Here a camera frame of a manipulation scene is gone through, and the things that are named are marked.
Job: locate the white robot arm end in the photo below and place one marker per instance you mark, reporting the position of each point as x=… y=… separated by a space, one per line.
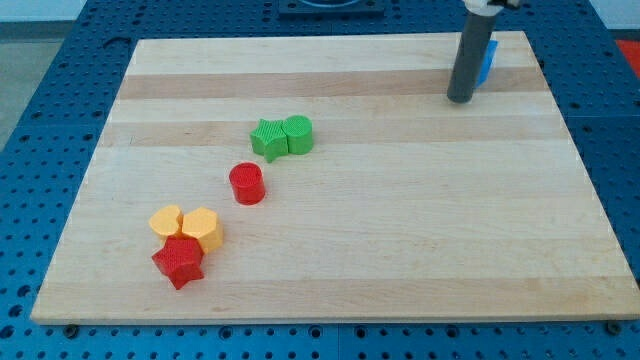
x=489 y=8

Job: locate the wooden board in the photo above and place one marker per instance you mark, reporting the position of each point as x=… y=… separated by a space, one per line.
x=408 y=208

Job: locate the green cylinder block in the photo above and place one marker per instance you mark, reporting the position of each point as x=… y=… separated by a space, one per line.
x=299 y=132

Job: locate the green star block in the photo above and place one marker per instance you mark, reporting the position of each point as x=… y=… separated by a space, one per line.
x=269 y=140

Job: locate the red cylinder block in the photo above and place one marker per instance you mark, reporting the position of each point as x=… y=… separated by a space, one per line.
x=247 y=183

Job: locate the yellow hexagon block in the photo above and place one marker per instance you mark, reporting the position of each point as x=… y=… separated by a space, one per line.
x=204 y=225

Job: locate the red star block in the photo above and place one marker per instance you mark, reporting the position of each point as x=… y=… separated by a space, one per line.
x=180 y=261

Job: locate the yellow heart block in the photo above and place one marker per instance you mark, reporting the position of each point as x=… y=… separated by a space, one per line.
x=166 y=222

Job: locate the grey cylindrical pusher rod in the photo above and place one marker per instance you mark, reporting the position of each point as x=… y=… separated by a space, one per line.
x=470 y=55

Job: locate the blue block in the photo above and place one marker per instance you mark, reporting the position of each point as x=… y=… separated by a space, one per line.
x=487 y=63

